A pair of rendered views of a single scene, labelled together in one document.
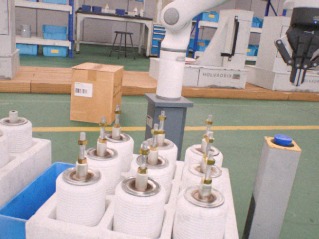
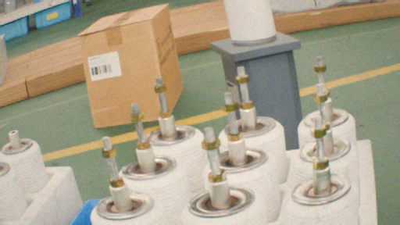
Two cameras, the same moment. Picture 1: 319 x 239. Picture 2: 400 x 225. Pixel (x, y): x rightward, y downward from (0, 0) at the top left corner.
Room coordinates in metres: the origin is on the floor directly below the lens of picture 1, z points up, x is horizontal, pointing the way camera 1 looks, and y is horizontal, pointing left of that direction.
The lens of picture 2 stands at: (-0.13, -0.06, 0.56)
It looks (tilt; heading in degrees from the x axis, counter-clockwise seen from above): 17 degrees down; 7
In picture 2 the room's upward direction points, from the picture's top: 11 degrees counter-clockwise
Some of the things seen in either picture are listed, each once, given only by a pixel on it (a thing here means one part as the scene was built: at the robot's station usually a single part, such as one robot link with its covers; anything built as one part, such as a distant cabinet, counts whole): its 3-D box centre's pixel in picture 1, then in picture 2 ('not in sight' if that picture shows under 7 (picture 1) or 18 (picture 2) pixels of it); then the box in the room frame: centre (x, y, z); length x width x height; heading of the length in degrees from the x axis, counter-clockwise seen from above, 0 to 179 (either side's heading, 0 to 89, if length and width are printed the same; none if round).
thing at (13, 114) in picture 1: (13, 117); (15, 141); (0.80, 0.40, 0.26); 0.02 x 0.02 x 0.03
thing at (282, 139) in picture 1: (282, 141); not in sight; (0.66, -0.30, 0.32); 0.04 x 0.04 x 0.02
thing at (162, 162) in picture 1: (152, 161); (239, 161); (0.63, 0.00, 0.25); 0.08 x 0.08 x 0.01
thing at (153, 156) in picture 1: (153, 156); (237, 151); (0.63, 0.00, 0.26); 0.02 x 0.02 x 0.03
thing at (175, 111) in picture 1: (164, 135); (267, 112); (1.10, -0.04, 0.15); 0.15 x 0.15 x 0.30; 19
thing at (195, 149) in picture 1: (204, 150); (326, 119); (0.73, -0.13, 0.25); 0.08 x 0.08 x 0.01
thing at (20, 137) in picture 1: (14, 151); (30, 191); (0.80, 0.40, 0.16); 0.10 x 0.10 x 0.18
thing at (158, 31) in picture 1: (158, 41); not in sight; (6.41, 0.11, 0.34); 0.59 x 0.47 x 0.69; 19
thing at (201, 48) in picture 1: (202, 45); not in sight; (5.93, -0.73, 0.36); 0.50 x 0.38 x 0.21; 20
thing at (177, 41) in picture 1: (175, 29); not in sight; (1.10, -0.04, 0.54); 0.09 x 0.09 x 0.17; 69
